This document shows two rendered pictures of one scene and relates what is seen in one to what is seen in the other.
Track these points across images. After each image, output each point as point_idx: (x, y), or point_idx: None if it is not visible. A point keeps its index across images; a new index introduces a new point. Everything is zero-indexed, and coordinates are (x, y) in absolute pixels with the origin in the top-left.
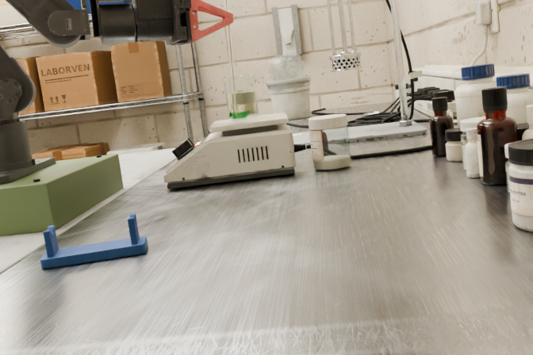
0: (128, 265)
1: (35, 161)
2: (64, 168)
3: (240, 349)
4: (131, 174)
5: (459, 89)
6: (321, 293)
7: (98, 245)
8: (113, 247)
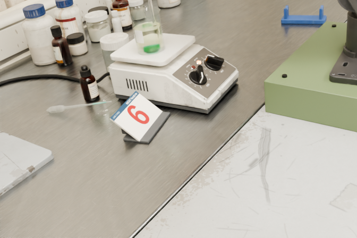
0: (291, 14)
1: (343, 49)
2: (317, 51)
3: None
4: (239, 164)
5: (49, 19)
6: None
7: (302, 18)
8: (296, 15)
